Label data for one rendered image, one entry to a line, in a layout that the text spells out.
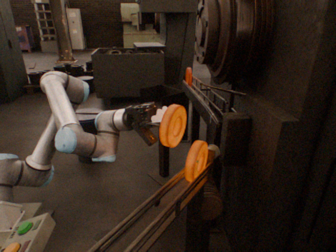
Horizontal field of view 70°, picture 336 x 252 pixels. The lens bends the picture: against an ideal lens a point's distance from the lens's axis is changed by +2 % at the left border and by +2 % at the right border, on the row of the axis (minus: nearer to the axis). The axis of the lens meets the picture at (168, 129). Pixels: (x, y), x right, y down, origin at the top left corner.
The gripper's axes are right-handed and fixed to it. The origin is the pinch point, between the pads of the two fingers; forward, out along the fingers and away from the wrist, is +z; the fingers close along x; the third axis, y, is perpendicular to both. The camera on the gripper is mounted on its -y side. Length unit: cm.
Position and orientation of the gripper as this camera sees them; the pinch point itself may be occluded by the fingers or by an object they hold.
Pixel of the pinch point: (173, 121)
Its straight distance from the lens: 83.8
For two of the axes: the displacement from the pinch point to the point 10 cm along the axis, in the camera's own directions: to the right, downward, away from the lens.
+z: 8.2, -0.4, -5.7
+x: 5.2, -3.6, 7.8
